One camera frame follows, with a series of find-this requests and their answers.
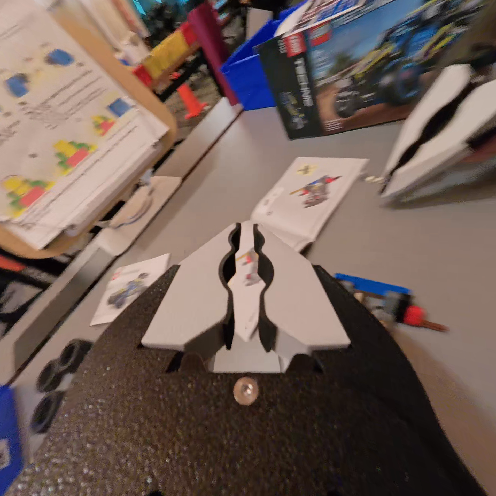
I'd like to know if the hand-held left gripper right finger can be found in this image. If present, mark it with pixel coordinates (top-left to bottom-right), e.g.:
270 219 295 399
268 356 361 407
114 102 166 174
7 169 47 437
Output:
253 223 352 373

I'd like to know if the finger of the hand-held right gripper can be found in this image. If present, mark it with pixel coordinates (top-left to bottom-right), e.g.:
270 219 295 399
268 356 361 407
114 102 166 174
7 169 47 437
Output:
385 63 472 183
381 79 496 203

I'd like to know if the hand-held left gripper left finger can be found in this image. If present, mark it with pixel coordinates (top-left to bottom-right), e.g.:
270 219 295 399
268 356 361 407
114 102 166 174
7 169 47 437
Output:
141 222 242 373

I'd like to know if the partly built lego car chassis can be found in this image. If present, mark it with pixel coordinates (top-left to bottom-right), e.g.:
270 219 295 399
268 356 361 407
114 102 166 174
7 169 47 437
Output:
335 273 450 333

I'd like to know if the small lego leaflet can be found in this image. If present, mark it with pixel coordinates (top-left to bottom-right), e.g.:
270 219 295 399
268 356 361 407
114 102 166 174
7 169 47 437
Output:
90 254 171 327

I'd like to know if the lego set box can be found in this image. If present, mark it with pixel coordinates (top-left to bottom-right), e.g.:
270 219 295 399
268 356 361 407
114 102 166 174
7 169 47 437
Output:
258 0 496 140

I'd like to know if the open lego instruction booklet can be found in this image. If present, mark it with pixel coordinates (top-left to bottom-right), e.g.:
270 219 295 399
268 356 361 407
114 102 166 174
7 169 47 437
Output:
227 157 369 343

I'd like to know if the black toy tyre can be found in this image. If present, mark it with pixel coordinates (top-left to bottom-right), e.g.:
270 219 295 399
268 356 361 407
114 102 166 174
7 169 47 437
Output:
37 358 68 392
58 340 92 373
31 392 64 434

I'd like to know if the printed paper sheet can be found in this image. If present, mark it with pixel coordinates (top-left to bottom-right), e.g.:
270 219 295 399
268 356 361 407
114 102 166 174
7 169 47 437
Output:
277 0 367 36

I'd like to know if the blue plastic bin with tag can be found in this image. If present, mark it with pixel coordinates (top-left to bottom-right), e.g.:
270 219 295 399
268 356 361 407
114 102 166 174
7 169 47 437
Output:
0 385 25 493

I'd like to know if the round wooden board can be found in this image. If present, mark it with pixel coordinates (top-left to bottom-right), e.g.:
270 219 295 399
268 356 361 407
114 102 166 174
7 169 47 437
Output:
0 0 178 259

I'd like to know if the orange traffic cone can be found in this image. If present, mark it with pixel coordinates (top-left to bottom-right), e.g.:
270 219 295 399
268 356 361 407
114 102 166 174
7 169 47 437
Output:
176 83 208 120

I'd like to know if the dark red panel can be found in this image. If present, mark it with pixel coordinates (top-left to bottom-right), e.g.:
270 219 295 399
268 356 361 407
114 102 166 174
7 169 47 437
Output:
188 2 239 106

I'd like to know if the stack of printed paper sheets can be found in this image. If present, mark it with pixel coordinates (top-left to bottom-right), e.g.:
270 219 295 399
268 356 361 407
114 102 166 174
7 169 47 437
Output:
0 0 170 250

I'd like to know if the white flat base plate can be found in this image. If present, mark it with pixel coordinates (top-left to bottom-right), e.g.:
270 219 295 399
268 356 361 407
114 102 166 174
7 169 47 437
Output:
97 176 183 257

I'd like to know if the yellow and red rail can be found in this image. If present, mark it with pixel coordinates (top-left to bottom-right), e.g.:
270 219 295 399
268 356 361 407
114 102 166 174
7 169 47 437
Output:
134 22 199 87

